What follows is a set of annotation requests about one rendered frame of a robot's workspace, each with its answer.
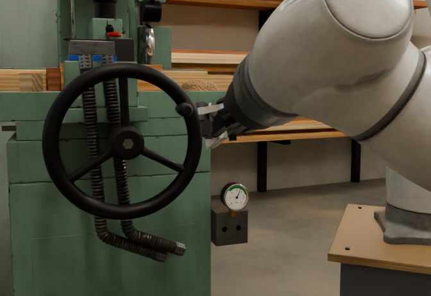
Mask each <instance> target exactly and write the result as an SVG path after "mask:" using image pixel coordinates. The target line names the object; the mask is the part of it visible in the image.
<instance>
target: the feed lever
mask: <svg viewBox="0 0 431 296"><path fill-rule="evenodd" d="M161 16H162V6H161V2H160V1H155V0H142V2H141V6H140V17H141V20H142V21H143V22H145V24H149V25H150V24H151V22H159V21H160V20H161Z"/></svg>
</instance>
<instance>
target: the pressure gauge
mask: <svg viewBox="0 0 431 296"><path fill-rule="evenodd" d="M239 191H240V192H239ZM238 194H239V196H238ZM237 196H238V199H236V197H237ZM220 198H221V202H222V203H223V204H224V205H225V206H226V207H227V208H228V209H229V216H230V217H235V216H236V211H240V210H242V209H244V208H245V207H246V206H247V204H248V202H249V191H248V189H247V188H246V187H245V186H244V185H241V184H239V183H236V182H231V183H228V184H226V185H225V186H224V187H223V189H222V190H221V194H220Z"/></svg>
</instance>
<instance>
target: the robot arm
mask: <svg viewBox="0 0 431 296"><path fill-rule="evenodd" d="M425 2H426V4H427V7H428V11H429V13H430V17H431V0H425ZM413 25H414V5H413V1H412V0H284V1H283V2H282V3H281V4H280V5H279V6H278V7H277V8H276V10H275V11H274V12H273V13H272V14H271V15H270V17H269V18H268V19H267V20H266V22H265V23H264V25H263V26H262V28H261V30H260V31H259V33H258V35H257V37H256V40H255V44H254V46H253V47H252V48H251V50H250V51H249V53H248V54H247V56H246V57H245V58H244V59H243V60H242V61H241V62H240V64H239V65H238V66H237V68H236V70H235V72H234V75H233V81H232V82H231V83H230V85H229V87H228V89H227V92H226V95H225V96H224V97H222V98H220V99H218V100H217V102H216V104H215V105H212V103H208V104H207V103H206V102H205V101H200V102H197V103H196V105H197V111H198V122H199V124H200V130H201V136H202V137H205V144H206V148H207V149H210V148H211V149H214V148H216V147H217V146H218V145H219V144H221V143H222V142H223V141H225V140H226V139H227V138H229V141H236V140H237V136H236V135H237V134H239V133H240V132H241V134H242V135H247V134H249V133H252V132H254V131H256V130H262V129H267V128H269V127H271V126H281V125H284V124H287V123H289V122H290V121H292V120H294V119H295V118H297V117H299V116H303V117H306V118H309V119H312V120H316V121H318V122H321V123H324V124H326V125H328V126H330V127H332V128H334V129H336V130H338V131H340V132H342V133H344V134H345V135H348V136H349V137H350V138H352V139H354V140H355V141H356V142H358V143H359V144H360V145H362V146H363V147H365V148H366V149H367V150H368V151H369V152H370V153H371V154H372V155H373V156H374V157H375V158H376V159H378V160H379V161H381V162H382V163H383V164H384V165H386V173H385V182H386V191H387V201H386V206H385V210H376V211H375V212H374V218H375V219H376V220H378V221H379V223H380V226H381V228H382V231H383V232H384V242H385V243H390V244H415V245H431V45H430V46H427V47H424V48H422V49H418V48H417V47H416V46H415V45H413V43H412V42H411V41H410V38H411V35H412V30H413ZM216 114H217V115H216Z"/></svg>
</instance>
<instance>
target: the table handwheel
mask: <svg viewBox="0 0 431 296"><path fill-rule="evenodd" d="M116 78H118V80H119V98H120V120H121V125H120V126H118V127H116V128H115V129H114V130H113V131H112V132H111V133H110V130H109V129H110V128H108V130H107V136H108V137H109V139H108V143H109V146H110V147H109V148H108V149H107V150H105V151H103V152H102V153H101V154H99V155H98V156H96V157H95V158H93V159H92V160H90V161H89V162H88V163H86V164H84V165H83V166H81V167H80V168H78V169H76V170H75V171H73V172H71V173H70V174H67V173H66V171H65V169H64V166H63V163H62V160H61V157H60V151H59V135H60V128H61V125H62V122H63V119H64V117H65V114H66V113H67V111H68V109H69V108H70V106H71V104H72V103H73V102H74V101H75V100H76V99H77V98H78V97H79V96H80V95H81V94H82V93H84V91H86V90H88V89H89V88H90V87H92V86H94V85H96V84H98V83H101V82H103V81H107V80H109V79H116ZM128 78H133V79H140V80H143V81H146V82H148V83H151V84H153V85H155V86H157V87H158V88H160V89H162V90H163V91H164V92H165V93H166V94H168V95H169V96H170V97H171V98H172V100H173V101H174V102H175V103H176V104H177V105H178V104H181V103H188V104H190V105H191V106H192V108H193V112H192V115H190V116H189V117H183V118H184V120H185V123H186V126H187V135H188V146H187V153H186V157H185V160H184V162H183V164H180V163H178V162H176V161H174V160H171V159H169V158H167V157H165V156H163V155H161V154H159V153H157V152H155V151H154V150H152V149H150V148H148V147H146V146H144V138H143V136H142V134H141V133H140V131H138V130H137V129H135V128H134V127H131V126H130V111H129V102H128ZM202 143H203V137H202V136H201V130H200V124H199V122H198V113H197V110H196V108H195V106H194V104H193V102H192V100H191V99H190V97H189V96H188V94H187V93H186V91H185V90H184V89H183V88H182V87H181V86H180V85H179V84H178V83H177V82H175V80H173V79H172V78H170V77H169V76H168V75H166V74H164V73H163V72H161V71H159V70H157V69H154V68H152V67H149V66H146V65H142V64H138V63H128V62H121V63H109V64H105V65H101V66H98V67H95V68H93V69H90V70H88V71H86V72H84V73H83V74H80V75H79V76H78V77H76V78H74V79H73V80H72V81H71V82H70V83H69V84H67V85H66V86H65V87H64V88H63V90H62V91H61V92H60V93H59V94H58V95H57V97H56V99H55V100H54V101H53V103H52V105H51V107H50V109H49V111H48V113H47V117H46V120H45V123H44V128H43V133H42V152H43V157H44V162H45V165H46V169H47V171H48V174H49V176H50V178H51V180H52V181H53V183H54V184H55V186H56V187H57V189H58V190H59V191H60V193H61V194H62V195H63V196H64V197H65V198H66V199H67V200H68V201H70V202H71V203H72V204H74V205H75V206H76V207H78V208H79V209H81V210H83V211H85V212H87V213H90V214H91V215H94V216H97V217H101V218H107V219H112V220H130V219H135V218H140V217H145V216H147V215H150V214H152V213H155V212H157V211H159V210H161V209H162V208H164V207H166V206H167V205H169V204H170V203H172V202H173V201H174V200H175V199H176V198H177V197H178V196H179V195H180V194H181V193H182V192H183V191H184V189H186V187H187V186H188V184H189V183H190V181H191V179H192V178H193V176H194V174H195V172H196V169H197V167H198V164H199V160H200V157H201V150H202ZM140 154H141V155H143V156H145V157H147V158H149V159H152V160H154V161H157V162H159V163H161V164H163V165H165V166H166V167H169V168H170V169H173V170H175V171H177V172H179V173H178V175H177V176H176V177H175V179H174V180H173V182H172V183H171V184H170V185H169V186H168V187H167V188H166V189H164V190H163V191H162V192H160V193H159V194H157V195H156V196H154V197H152V198H150V199H148V200H145V201H142V202H138V203H135V204H110V203H106V202H102V201H99V200H97V199H95V198H92V197H91V196H89V195H87V194H86V193H85V192H83V191H82V190H80V189H79V188H78V187H77V186H76V185H75V184H74V182H75V181H76V180H78V179H79V178H81V177H82V176H84V175H85V174H86V173H88V172H90V171H91V170H92V169H94V168H96V167H97V166H99V165H100V164H102V163H104V162H105V161H107V160H109V159H110V158H112V157H113V156H115V155H116V156H117V157H118V158H120V159H122V160H132V159H134V158H136V157H137V156H139V155H140Z"/></svg>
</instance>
